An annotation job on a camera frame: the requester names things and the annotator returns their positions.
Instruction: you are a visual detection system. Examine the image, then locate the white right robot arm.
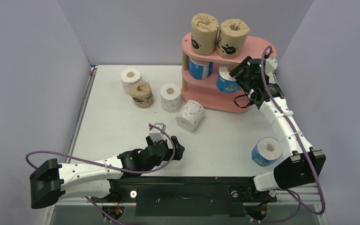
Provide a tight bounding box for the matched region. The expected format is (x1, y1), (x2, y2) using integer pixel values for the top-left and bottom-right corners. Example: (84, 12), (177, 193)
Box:
(230, 56), (326, 200)

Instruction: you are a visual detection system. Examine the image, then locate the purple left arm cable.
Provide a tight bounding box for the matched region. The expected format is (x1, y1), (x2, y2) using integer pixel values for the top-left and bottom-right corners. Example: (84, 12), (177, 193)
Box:
(25, 123), (176, 225)

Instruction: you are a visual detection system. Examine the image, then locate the brown wrapped roll on table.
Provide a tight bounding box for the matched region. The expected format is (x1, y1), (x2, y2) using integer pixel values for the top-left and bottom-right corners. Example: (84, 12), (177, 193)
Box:
(130, 81), (154, 109)

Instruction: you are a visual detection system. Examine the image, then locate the white floral roll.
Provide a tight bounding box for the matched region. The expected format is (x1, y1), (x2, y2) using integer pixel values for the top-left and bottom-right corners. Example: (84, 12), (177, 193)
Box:
(175, 100), (204, 132)
(120, 67), (143, 95)
(160, 83), (181, 112)

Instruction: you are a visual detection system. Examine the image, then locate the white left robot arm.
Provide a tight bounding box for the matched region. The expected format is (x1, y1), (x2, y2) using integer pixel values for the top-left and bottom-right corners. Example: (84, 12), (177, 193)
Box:
(30, 136), (185, 209)

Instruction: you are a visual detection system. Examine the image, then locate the aluminium frame rail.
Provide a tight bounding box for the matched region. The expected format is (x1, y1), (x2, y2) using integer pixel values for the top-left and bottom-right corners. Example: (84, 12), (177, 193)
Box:
(42, 183), (330, 225)

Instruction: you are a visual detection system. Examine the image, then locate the brown wrapped roll on shelf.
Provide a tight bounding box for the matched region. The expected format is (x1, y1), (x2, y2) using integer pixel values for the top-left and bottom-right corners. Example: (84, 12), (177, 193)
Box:
(191, 13), (219, 55)

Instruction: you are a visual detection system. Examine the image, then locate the pink three-tier wooden shelf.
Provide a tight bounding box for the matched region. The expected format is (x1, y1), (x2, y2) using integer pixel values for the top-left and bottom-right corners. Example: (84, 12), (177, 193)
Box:
(182, 33), (271, 113)

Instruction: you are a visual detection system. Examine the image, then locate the brown paper roll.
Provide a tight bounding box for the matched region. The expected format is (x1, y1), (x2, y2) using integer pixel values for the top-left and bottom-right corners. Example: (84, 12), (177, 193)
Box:
(216, 19), (250, 59)

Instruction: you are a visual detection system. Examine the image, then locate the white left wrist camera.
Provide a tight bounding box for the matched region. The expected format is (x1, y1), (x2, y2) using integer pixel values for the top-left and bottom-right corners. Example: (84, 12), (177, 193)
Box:
(149, 123), (166, 142)

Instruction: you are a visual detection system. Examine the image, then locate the blue roll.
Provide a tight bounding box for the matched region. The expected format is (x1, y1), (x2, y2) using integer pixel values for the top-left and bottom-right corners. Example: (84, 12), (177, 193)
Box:
(216, 66), (240, 93)
(188, 58), (213, 80)
(251, 137), (283, 166)

